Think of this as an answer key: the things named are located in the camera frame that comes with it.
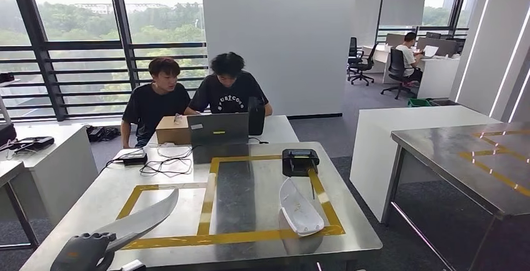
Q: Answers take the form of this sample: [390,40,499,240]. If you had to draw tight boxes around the yellow table tape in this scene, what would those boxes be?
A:
[458,129,530,198]
[115,154,346,251]

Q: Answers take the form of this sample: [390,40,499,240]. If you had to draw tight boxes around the black office chair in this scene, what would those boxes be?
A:
[347,36,365,76]
[380,47,419,101]
[348,43,380,87]

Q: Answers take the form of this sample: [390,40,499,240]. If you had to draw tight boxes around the white desk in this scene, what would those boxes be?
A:
[416,55,462,100]

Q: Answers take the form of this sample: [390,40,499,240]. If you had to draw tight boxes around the black controller device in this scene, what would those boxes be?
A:
[282,149,321,178]

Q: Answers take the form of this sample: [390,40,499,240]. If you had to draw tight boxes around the grey laptop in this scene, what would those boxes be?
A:
[186,112,251,147]

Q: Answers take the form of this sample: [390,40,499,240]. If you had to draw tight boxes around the black case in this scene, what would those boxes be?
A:
[0,123,18,147]

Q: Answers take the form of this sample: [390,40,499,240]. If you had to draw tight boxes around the person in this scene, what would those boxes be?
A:
[120,57,192,149]
[394,31,425,84]
[183,51,274,117]

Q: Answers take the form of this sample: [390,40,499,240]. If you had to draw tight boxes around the black power adapter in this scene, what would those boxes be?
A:
[117,152,149,167]

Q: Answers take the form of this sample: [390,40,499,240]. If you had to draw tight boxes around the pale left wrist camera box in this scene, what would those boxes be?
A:
[120,259,147,271]

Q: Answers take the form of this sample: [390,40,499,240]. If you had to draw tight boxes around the white table cable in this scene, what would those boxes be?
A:
[138,145,196,178]

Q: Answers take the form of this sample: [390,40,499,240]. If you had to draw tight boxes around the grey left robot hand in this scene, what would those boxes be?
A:
[49,232,118,271]

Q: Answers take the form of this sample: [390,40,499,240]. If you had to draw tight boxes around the black speaker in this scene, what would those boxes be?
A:
[247,96,267,137]

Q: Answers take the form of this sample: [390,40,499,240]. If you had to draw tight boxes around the cardboard box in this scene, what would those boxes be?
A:
[155,114,193,146]

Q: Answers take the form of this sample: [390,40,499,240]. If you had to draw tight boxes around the white plastic car part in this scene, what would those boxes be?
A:
[94,188,180,254]
[278,177,326,238]

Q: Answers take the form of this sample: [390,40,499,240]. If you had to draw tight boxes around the black gadgets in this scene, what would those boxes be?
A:
[8,135,56,152]

